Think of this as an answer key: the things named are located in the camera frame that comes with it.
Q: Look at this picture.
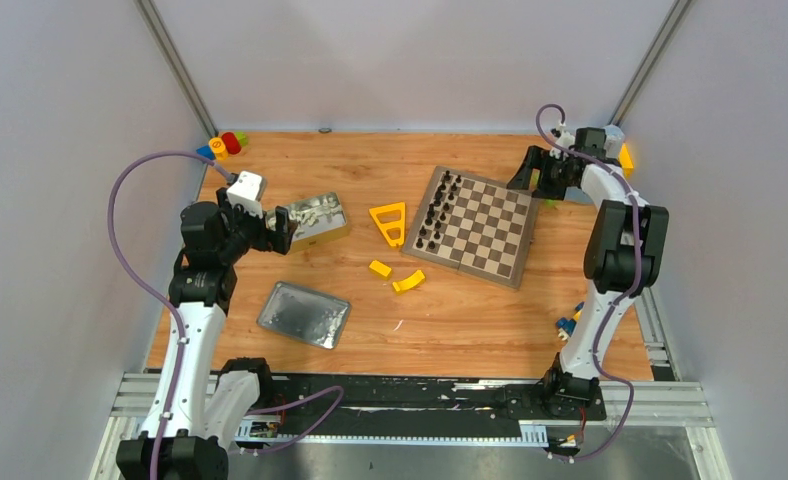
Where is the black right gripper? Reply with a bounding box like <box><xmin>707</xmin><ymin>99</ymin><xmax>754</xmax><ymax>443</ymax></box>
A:
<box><xmin>508</xmin><ymin>145</ymin><xmax>575</xmax><ymax>201</ymax></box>

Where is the gold tin with white pieces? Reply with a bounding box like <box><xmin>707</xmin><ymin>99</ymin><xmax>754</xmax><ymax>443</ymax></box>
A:
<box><xmin>287</xmin><ymin>192</ymin><xmax>351</xmax><ymax>254</ymax></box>

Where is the wooden chess board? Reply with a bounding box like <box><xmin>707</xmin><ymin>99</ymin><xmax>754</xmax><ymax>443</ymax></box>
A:
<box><xmin>401</xmin><ymin>166</ymin><xmax>540</xmax><ymax>290</ymax></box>

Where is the small yellow rectangular block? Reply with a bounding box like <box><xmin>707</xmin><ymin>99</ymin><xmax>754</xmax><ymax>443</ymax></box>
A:
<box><xmin>368</xmin><ymin>260</ymin><xmax>392</xmax><ymax>279</ymax></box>

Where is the yellow triangle frame block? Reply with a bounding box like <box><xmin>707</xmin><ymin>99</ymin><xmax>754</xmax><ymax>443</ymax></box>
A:
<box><xmin>368</xmin><ymin>202</ymin><xmax>406</xmax><ymax>248</ymax></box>

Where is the yellow arch block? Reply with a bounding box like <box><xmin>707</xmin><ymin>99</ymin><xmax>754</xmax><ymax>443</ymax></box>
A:
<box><xmin>392</xmin><ymin>269</ymin><xmax>426</xmax><ymax>294</ymax></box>

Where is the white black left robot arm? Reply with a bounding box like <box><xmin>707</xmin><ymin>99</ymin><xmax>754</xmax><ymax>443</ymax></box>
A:
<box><xmin>116</xmin><ymin>185</ymin><xmax>295</xmax><ymax>479</ymax></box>

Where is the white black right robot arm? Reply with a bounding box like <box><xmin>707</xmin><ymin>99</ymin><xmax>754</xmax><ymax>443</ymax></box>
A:
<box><xmin>508</xmin><ymin>125</ymin><xmax>669</xmax><ymax>418</ymax></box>

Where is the black chess pieces row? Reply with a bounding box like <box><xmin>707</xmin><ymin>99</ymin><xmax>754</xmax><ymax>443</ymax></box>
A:
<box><xmin>414</xmin><ymin>170</ymin><xmax>462</xmax><ymax>253</ymax></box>

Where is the silver tin lid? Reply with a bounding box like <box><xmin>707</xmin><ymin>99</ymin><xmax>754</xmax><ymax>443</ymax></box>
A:
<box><xmin>256</xmin><ymin>281</ymin><xmax>351</xmax><ymax>350</ymax></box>

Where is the clear blue plastic container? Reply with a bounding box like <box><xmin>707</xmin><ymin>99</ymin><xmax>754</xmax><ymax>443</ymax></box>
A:
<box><xmin>604</xmin><ymin>124</ymin><xmax>625</xmax><ymax>159</ymax></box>

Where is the red cylinder block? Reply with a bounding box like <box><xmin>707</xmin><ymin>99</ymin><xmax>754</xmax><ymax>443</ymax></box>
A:
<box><xmin>221</xmin><ymin>132</ymin><xmax>242</xmax><ymax>155</ymax></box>

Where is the green block at corner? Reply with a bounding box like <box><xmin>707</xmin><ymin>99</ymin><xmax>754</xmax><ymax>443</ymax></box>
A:
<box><xmin>234</xmin><ymin>131</ymin><xmax>249</xmax><ymax>147</ymax></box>

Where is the yellow cylinder block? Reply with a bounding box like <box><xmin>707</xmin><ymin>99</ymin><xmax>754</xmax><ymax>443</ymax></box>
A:
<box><xmin>209</xmin><ymin>137</ymin><xmax>230</xmax><ymax>161</ymax></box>

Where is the blue cube block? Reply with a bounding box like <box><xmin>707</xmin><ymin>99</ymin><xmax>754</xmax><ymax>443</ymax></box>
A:
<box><xmin>196</xmin><ymin>145</ymin><xmax>215</xmax><ymax>161</ymax></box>

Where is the yellow blue toy car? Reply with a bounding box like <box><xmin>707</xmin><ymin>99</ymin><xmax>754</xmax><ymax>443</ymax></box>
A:
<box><xmin>555</xmin><ymin>302</ymin><xmax>585</xmax><ymax>342</ymax></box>

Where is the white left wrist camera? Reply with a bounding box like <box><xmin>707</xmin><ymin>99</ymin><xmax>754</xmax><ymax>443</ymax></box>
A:
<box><xmin>226</xmin><ymin>171</ymin><xmax>267</xmax><ymax>218</ymax></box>

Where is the yellow block at right wall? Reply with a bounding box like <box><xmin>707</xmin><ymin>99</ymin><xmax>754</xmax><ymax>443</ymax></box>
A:
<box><xmin>618</xmin><ymin>143</ymin><xmax>635</xmax><ymax>180</ymax></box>

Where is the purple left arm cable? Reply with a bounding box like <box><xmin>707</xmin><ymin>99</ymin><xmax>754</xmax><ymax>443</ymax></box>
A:
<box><xmin>107</xmin><ymin>150</ymin><xmax>240</xmax><ymax>480</ymax></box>

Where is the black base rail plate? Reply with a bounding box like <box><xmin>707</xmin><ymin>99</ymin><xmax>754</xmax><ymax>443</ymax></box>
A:
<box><xmin>235</xmin><ymin>373</ymin><xmax>607</xmax><ymax>446</ymax></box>

